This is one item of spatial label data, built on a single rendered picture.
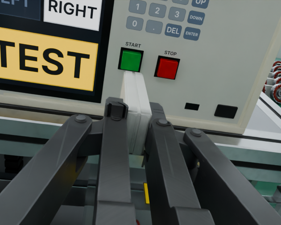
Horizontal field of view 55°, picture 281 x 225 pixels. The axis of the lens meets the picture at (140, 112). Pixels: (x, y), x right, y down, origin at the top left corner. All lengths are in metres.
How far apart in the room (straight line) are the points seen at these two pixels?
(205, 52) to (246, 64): 0.05
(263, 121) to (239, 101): 0.09
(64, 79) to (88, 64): 0.03
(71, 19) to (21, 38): 0.05
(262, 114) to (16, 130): 0.32
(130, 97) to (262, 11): 0.17
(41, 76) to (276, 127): 0.30
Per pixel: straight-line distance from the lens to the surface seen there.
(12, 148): 0.31
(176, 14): 0.27
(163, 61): 0.27
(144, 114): 0.15
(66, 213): 0.58
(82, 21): 0.27
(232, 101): 0.32
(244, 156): 0.33
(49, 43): 0.28
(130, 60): 0.27
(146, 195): 0.28
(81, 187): 0.32
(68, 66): 0.28
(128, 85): 0.18
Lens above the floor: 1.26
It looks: 27 degrees down
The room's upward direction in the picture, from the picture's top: 12 degrees clockwise
